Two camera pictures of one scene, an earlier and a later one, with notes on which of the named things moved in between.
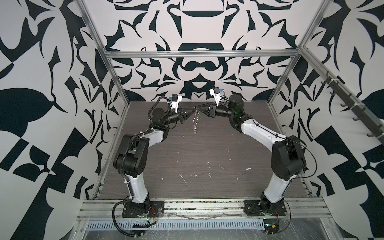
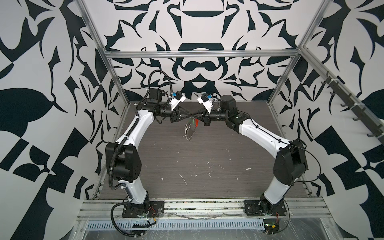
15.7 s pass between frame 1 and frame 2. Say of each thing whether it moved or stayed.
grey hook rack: stayed
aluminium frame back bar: stayed
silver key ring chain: moved
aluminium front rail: stayed
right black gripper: moved
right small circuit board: stayed
